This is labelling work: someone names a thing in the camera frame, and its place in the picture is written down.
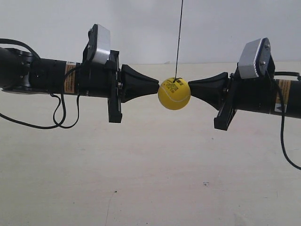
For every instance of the black cable image-left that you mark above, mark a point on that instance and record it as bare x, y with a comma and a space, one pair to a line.
47, 103

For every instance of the silver wrist camera image-right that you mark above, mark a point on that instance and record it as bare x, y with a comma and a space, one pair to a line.
254, 59

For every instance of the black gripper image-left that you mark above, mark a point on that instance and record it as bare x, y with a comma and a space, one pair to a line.
102, 80

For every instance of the yellow tennis ball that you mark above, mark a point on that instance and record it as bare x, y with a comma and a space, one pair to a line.
174, 94

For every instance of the silver wrist camera image-left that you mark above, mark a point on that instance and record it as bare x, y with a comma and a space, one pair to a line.
98, 48

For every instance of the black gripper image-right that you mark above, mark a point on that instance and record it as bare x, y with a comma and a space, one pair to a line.
253, 95

